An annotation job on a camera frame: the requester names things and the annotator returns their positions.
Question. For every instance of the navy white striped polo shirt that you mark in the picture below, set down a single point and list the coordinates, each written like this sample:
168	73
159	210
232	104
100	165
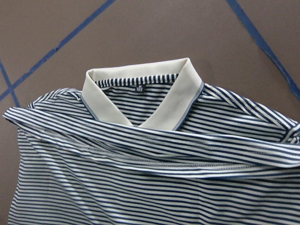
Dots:
152	144

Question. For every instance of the blue tape line right lengthwise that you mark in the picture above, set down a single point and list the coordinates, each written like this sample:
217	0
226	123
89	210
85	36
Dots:
263	45

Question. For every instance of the blue tape line far crosswise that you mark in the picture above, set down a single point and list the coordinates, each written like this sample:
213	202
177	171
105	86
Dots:
64	41

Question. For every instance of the blue tape line centre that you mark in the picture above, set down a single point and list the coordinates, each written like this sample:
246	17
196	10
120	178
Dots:
10	89

